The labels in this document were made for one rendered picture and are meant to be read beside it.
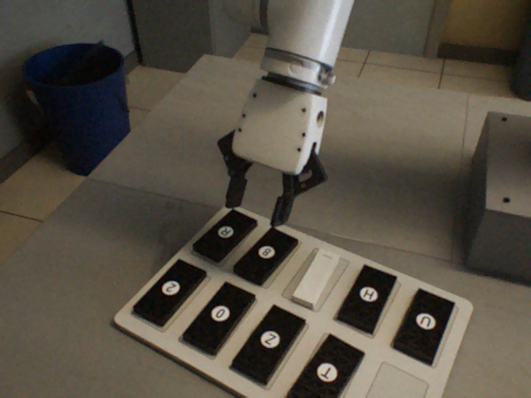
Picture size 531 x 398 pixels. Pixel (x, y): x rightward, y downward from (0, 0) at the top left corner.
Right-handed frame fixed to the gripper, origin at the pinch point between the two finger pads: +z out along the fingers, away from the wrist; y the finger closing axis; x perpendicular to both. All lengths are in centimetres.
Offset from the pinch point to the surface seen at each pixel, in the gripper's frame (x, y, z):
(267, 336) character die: 1.1, -6.8, 15.0
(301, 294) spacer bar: -5.5, -7.5, 10.7
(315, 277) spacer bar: -8.9, -7.7, 8.8
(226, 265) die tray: -6.2, 4.8, 11.7
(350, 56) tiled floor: -264, 86, -47
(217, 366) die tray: 5.5, -3.3, 19.3
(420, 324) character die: -8.5, -22.5, 8.9
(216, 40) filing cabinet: -202, 143, -32
